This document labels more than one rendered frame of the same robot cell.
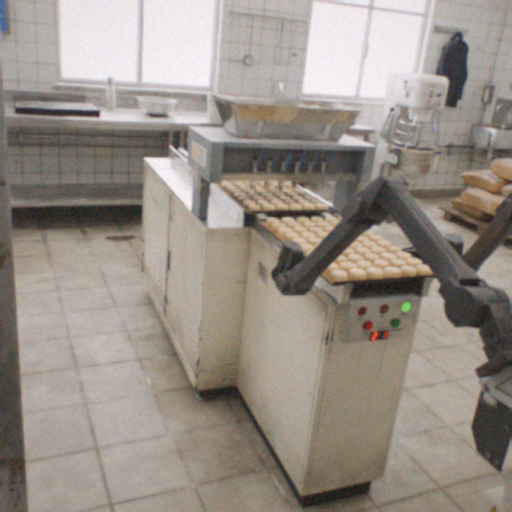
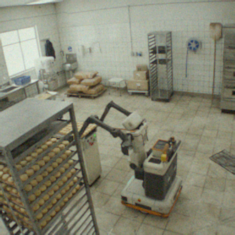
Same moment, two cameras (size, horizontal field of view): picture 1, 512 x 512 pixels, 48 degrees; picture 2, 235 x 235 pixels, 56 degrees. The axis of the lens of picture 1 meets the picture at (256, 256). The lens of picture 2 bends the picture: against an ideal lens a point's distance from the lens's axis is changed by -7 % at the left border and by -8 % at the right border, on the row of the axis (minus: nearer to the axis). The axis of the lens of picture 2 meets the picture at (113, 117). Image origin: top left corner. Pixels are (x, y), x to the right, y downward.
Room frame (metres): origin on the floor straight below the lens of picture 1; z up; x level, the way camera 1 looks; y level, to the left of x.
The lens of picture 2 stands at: (-0.96, 0.89, 2.40)
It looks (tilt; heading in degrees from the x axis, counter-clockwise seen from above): 25 degrees down; 326
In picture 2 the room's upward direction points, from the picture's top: 6 degrees counter-clockwise
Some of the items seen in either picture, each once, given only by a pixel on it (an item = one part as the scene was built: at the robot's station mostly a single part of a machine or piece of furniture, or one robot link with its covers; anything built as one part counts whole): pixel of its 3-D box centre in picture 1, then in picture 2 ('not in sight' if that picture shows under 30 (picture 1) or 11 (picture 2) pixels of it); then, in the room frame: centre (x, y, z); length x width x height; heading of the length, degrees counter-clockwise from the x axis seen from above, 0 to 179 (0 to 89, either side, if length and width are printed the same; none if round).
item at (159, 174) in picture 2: not in sight; (159, 167); (0.71, -0.80, 0.59); 0.55 x 0.34 x 0.83; 113
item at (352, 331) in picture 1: (378, 318); (90, 140); (1.61, -0.40, 0.77); 0.24 x 0.04 x 0.14; 113
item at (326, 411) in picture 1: (313, 349); (74, 153); (1.95, -0.26, 0.45); 0.70 x 0.34 x 0.90; 23
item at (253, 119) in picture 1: (284, 119); (40, 101); (2.41, -0.06, 1.25); 0.56 x 0.29 x 0.14; 113
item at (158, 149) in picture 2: not in sight; (160, 148); (0.69, -0.81, 0.87); 0.23 x 0.15 x 0.11; 113
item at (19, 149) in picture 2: not in sight; (22, 135); (0.60, 0.64, 1.68); 0.60 x 0.40 x 0.02; 116
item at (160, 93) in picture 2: not in sight; (161, 65); (3.35, -3.66, 0.93); 0.64 x 0.51 x 1.78; 118
